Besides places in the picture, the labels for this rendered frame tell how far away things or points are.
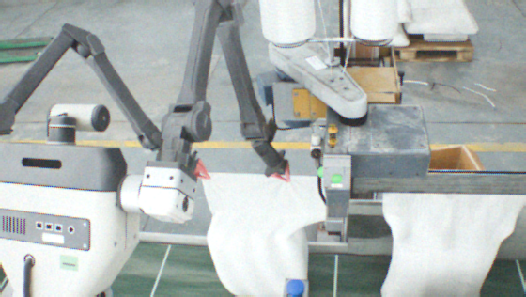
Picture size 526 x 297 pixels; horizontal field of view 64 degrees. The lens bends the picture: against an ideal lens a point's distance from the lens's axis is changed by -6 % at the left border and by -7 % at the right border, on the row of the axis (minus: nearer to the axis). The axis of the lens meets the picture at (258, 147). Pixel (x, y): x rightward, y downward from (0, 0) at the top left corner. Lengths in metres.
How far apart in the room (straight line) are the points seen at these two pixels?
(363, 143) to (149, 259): 1.40
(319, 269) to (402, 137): 1.02
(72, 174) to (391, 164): 0.82
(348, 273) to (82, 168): 1.41
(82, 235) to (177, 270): 1.22
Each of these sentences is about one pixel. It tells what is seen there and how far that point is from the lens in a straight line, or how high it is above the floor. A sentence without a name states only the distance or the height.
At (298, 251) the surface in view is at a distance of 1.78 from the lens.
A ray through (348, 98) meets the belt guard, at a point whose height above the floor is 1.42.
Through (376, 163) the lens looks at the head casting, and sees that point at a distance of 1.27.
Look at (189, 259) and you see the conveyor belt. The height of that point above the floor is 0.38.
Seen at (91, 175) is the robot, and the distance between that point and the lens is 1.05.
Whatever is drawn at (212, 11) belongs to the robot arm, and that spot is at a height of 1.70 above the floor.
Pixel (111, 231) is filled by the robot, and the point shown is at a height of 1.41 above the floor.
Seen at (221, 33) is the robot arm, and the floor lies 1.60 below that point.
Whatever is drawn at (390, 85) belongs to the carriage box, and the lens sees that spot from 1.52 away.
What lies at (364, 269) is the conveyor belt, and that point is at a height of 0.38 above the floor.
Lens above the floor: 2.15
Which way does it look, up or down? 39 degrees down
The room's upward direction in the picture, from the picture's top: 9 degrees counter-clockwise
